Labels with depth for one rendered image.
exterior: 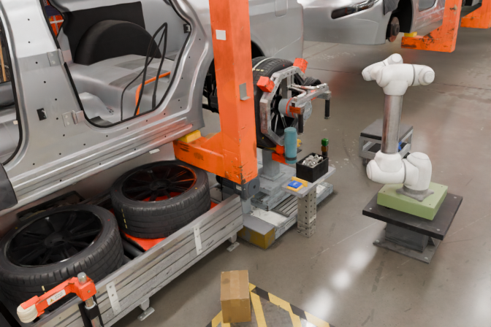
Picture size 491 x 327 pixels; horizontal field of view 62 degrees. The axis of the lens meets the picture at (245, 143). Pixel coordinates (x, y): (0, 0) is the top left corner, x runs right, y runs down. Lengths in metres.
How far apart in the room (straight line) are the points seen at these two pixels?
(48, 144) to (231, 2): 1.23
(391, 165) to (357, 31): 2.90
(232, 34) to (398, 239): 1.74
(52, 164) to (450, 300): 2.35
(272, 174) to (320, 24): 2.64
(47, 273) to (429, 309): 2.05
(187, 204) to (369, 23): 3.52
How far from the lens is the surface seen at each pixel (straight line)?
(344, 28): 5.31
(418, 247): 2.98
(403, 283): 2.78
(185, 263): 2.63
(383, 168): 2.69
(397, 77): 2.56
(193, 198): 2.62
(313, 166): 2.77
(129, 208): 2.63
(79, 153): 2.47
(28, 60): 2.29
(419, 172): 2.76
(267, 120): 2.77
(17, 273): 2.40
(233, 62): 2.33
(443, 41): 6.19
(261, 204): 3.13
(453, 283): 2.87
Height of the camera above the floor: 1.87
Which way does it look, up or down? 25 degrees down
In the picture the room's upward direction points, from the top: 4 degrees counter-clockwise
